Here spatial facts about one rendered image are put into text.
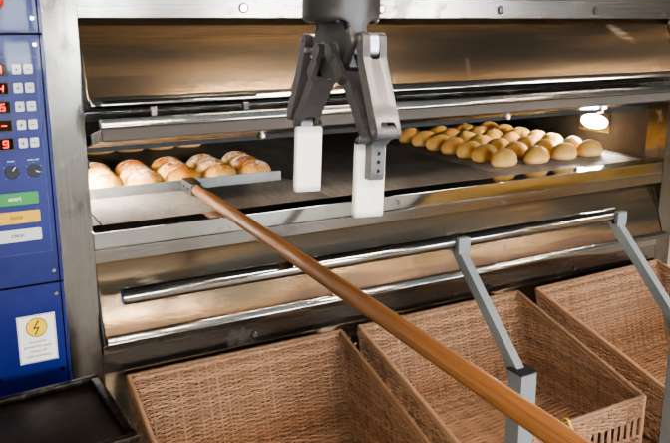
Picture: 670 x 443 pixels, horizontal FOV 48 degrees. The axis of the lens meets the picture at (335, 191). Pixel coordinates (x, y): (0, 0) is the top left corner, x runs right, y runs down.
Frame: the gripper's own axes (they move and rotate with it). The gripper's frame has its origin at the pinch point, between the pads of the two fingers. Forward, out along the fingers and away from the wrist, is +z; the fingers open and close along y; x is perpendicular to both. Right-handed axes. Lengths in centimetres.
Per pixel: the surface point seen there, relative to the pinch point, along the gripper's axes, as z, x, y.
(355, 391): 69, 52, -88
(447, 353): 24.5, 22.3, -10.1
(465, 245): 26, 62, -61
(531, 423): 26.0, 21.9, 7.1
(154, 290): 28, -5, -60
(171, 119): 0, 5, -83
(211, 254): 34, 18, -101
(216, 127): 2, 14, -82
